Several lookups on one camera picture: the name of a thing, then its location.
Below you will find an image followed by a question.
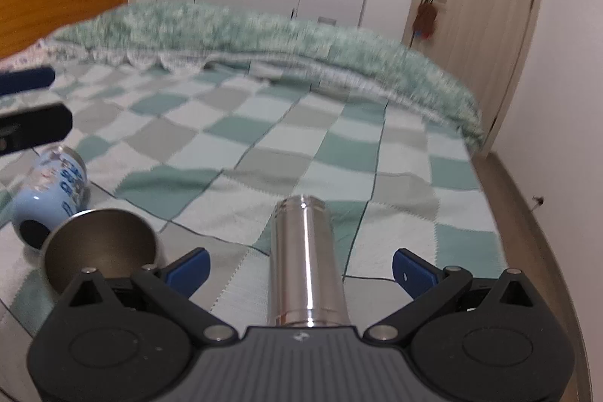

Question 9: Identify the tall stainless steel tumbler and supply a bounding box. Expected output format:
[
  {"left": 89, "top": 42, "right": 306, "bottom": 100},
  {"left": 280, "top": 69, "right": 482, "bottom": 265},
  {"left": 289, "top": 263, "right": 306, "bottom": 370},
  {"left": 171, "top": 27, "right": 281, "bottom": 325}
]
[{"left": 269, "top": 195, "right": 350, "bottom": 327}]

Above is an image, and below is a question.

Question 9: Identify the light blue printed cup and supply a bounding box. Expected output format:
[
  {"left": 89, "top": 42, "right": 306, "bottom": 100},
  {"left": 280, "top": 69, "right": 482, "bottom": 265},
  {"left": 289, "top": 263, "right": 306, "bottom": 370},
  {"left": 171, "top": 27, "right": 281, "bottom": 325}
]
[{"left": 11, "top": 145, "right": 88, "bottom": 250}]

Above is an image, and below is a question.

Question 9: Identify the pink steel-rimmed cup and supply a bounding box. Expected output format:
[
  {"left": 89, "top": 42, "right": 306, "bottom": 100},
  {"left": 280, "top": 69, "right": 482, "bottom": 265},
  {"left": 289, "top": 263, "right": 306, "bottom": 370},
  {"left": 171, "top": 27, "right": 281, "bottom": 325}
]
[{"left": 40, "top": 208, "right": 165, "bottom": 300}]

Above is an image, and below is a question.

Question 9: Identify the floral pillow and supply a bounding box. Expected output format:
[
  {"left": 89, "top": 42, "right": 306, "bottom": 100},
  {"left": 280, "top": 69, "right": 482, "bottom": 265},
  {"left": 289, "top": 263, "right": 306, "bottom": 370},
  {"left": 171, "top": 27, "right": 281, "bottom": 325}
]
[{"left": 0, "top": 39, "right": 89, "bottom": 71}]

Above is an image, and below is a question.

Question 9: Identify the green checkered bed blanket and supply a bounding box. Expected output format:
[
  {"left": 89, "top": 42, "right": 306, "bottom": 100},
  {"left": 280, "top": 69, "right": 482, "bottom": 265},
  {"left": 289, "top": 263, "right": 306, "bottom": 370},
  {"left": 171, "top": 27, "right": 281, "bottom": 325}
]
[{"left": 0, "top": 58, "right": 508, "bottom": 337}]

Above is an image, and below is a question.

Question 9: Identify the green floral duvet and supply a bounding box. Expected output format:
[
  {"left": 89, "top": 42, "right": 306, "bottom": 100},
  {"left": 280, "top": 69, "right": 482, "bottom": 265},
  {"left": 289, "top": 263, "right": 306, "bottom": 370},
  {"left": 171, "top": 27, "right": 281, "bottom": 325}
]
[{"left": 44, "top": 1, "right": 484, "bottom": 149}]

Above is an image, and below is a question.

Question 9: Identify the brown bag on door handle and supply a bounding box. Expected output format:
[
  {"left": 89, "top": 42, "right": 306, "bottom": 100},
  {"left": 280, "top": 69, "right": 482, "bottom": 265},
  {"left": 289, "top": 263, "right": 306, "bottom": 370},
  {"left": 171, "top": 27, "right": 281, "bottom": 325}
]
[{"left": 413, "top": 1, "right": 438, "bottom": 39}]

